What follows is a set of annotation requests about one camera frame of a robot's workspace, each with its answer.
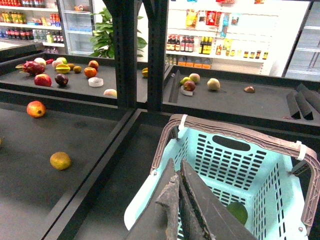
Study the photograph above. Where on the red orange fruit back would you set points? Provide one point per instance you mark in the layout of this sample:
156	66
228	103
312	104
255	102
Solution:
93	64

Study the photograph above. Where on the yellow star fruit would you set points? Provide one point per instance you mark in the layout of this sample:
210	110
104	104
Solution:
62	68

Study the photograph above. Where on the red yellow mango fruit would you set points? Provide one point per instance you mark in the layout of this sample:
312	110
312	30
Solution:
36	109

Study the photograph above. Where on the red apple on shelf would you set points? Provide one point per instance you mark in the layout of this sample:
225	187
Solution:
43	80

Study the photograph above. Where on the green potted plant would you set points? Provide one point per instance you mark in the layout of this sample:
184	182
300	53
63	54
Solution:
102	40

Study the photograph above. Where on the red green mango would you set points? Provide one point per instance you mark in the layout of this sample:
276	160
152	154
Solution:
189	86

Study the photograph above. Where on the small brown kiwi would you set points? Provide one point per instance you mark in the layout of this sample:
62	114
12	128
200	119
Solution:
77	69

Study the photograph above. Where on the white zip tie right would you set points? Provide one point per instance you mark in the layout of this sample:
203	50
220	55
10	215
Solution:
302	151

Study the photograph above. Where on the black price tag holders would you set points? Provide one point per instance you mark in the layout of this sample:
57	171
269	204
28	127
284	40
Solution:
303	103

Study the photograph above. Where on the pale pear fruit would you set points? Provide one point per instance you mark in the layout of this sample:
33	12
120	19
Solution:
213	84

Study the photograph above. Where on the green avocado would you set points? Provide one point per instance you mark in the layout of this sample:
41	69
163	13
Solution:
239	211

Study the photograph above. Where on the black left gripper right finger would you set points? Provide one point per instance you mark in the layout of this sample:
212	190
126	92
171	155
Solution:
203	216

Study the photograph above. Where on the pink dragon fruit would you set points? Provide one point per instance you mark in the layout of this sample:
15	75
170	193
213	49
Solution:
31	67

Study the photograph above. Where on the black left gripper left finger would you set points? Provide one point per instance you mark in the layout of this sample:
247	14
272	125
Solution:
153	212

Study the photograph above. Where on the black fruit display shelf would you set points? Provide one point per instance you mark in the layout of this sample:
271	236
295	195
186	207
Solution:
111	149

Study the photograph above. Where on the orange on shelf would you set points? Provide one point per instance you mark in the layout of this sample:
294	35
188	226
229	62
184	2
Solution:
90	72

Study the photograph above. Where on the dark purple fruit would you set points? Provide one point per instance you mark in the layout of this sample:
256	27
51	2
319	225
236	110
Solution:
61	79

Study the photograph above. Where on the brown chestnut fruit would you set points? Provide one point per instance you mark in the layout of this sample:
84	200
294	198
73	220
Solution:
249	89

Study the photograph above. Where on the white grocery shelf rack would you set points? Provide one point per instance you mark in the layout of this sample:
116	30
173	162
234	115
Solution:
245	36

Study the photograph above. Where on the green apple back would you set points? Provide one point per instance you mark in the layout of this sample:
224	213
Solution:
62	59

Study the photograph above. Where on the yellow green fruit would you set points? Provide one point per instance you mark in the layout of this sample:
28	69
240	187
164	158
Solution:
60	161

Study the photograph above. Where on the peach fruit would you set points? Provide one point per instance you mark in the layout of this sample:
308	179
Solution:
110	93

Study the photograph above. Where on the white tape roll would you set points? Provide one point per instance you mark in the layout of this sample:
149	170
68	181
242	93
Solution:
95	82

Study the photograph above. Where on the light teal plastic basket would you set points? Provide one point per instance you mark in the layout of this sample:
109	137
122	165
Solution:
236	171

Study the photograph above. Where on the left grocery shelf rack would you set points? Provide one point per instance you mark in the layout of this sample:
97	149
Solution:
36	21

